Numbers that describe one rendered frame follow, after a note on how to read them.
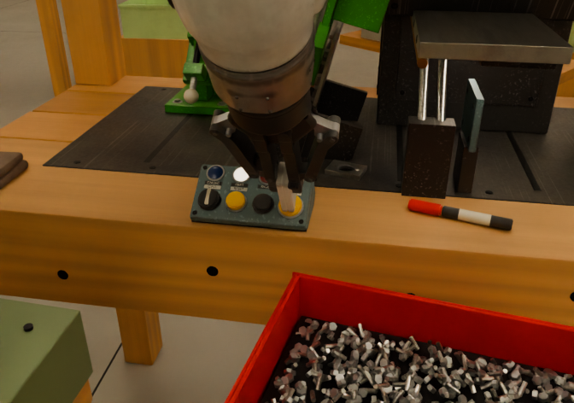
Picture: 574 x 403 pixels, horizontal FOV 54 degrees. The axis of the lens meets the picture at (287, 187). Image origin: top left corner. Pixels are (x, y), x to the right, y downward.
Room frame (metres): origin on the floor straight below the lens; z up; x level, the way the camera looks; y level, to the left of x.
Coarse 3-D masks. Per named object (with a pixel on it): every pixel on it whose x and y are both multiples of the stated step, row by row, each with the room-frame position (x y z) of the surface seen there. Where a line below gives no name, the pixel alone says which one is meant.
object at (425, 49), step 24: (432, 24) 0.71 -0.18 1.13; (456, 24) 0.71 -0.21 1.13; (480, 24) 0.71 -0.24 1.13; (504, 24) 0.71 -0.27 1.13; (528, 24) 0.71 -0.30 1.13; (432, 48) 0.62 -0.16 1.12; (456, 48) 0.61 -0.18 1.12; (480, 48) 0.61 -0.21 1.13; (504, 48) 0.61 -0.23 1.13; (528, 48) 0.60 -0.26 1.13; (552, 48) 0.60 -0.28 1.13
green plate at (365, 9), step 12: (336, 0) 0.81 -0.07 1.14; (348, 0) 0.82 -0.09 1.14; (360, 0) 0.82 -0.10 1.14; (372, 0) 0.81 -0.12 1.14; (384, 0) 0.81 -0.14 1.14; (336, 12) 0.82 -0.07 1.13; (348, 12) 0.82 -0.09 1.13; (360, 12) 0.82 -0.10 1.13; (372, 12) 0.81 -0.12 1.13; (384, 12) 0.81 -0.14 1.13; (324, 24) 0.81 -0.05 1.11; (348, 24) 0.82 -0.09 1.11; (360, 24) 0.82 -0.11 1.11; (372, 24) 0.81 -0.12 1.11
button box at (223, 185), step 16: (224, 176) 0.66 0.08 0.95; (224, 192) 0.64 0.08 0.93; (256, 192) 0.63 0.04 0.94; (272, 192) 0.63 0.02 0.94; (304, 192) 0.63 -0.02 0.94; (192, 208) 0.62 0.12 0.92; (208, 208) 0.62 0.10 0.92; (224, 208) 0.62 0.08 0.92; (240, 208) 0.61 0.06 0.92; (272, 208) 0.61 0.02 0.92; (304, 208) 0.61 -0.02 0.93; (224, 224) 0.61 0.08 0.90; (240, 224) 0.60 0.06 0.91; (256, 224) 0.60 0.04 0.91; (272, 224) 0.60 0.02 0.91; (288, 224) 0.59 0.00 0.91; (304, 224) 0.59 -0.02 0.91
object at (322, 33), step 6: (318, 30) 0.81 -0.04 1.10; (324, 30) 0.81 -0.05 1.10; (318, 36) 0.80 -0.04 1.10; (324, 36) 0.80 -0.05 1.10; (318, 42) 0.79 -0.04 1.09; (324, 42) 0.79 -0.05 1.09; (318, 48) 0.79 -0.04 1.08; (324, 48) 0.81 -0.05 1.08; (318, 54) 0.79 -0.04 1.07; (318, 60) 0.80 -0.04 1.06; (318, 66) 0.81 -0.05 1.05; (318, 72) 0.86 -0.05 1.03; (312, 78) 0.84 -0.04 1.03; (312, 84) 0.85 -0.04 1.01
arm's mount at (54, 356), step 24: (0, 312) 0.41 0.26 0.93; (24, 312) 0.41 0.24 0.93; (48, 312) 0.41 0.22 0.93; (72, 312) 0.41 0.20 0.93; (0, 336) 0.38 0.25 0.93; (24, 336) 0.38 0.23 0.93; (48, 336) 0.38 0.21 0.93; (72, 336) 0.39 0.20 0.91; (0, 360) 0.35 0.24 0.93; (24, 360) 0.35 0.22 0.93; (48, 360) 0.36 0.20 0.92; (72, 360) 0.39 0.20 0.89; (0, 384) 0.32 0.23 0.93; (24, 384) 0.33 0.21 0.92; (48, 384) 0.35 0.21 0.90; (72, 384) 0.38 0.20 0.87
